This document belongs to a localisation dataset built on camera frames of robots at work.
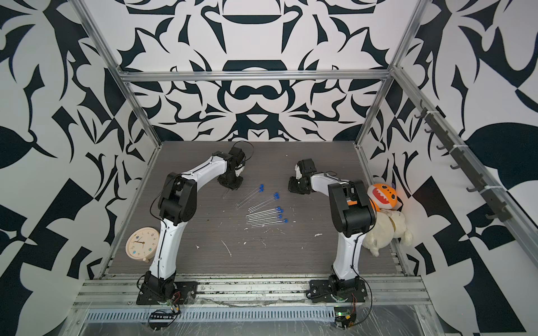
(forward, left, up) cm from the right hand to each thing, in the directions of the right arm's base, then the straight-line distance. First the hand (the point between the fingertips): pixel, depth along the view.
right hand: (292, 183), depth 102 cm
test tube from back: (-7, +31, +2) cm, 31 cm away
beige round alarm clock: (-29, +61, +2) cm, 67 cm away
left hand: (+1, +29, 0) cm, 29 cm away
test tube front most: (-18, +4, -1) cm, 19 cm away
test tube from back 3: (-7, +8, -1) cm, 10 cm away
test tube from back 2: (-2, +15, -1) cm, 15 cm away
